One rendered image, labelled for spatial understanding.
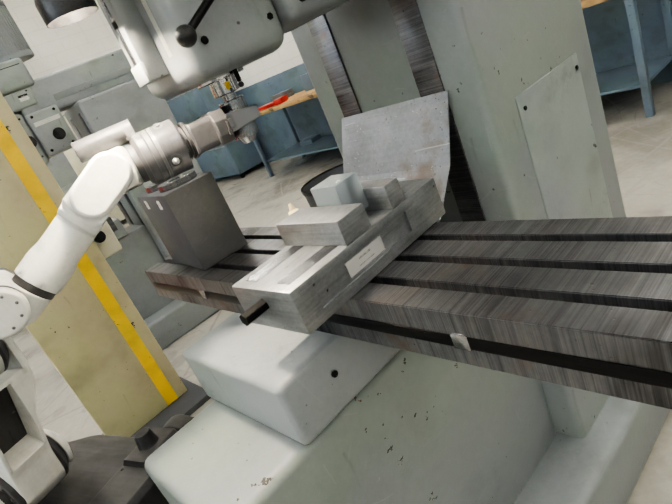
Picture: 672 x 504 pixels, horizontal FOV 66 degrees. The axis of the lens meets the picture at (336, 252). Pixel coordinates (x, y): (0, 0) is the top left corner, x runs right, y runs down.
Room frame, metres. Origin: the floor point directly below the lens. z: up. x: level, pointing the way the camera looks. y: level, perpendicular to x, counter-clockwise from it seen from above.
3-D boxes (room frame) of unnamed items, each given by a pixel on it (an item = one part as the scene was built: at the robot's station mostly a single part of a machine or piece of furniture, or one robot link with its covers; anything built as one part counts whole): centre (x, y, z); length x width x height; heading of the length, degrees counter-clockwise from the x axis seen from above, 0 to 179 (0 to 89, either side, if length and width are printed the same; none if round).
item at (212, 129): (0.92, 0.15, 1.23); 0.13 x 0.12 x 0.10; 17
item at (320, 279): (0.79, -0.02, 1.01); 0.35 x 0.15 x 0.11; 127
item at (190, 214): (1.23, 0.28, 1.06); 0.22 x 0.12 x 0.20; 29
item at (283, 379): (0.95, 0.06, 0.82); 0.50 x 0.35 x 0.12; 126
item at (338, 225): (0.77, 0.00, 1.05); 0.15 x 0.06 x 0.04; 37
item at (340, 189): (0.81, -0.04, 1.07); 0.06 x 0.05 x 0.06; 37
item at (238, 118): (0.92, 0.05, 1.24); 0.06 x 0.02 x 0.03; 107
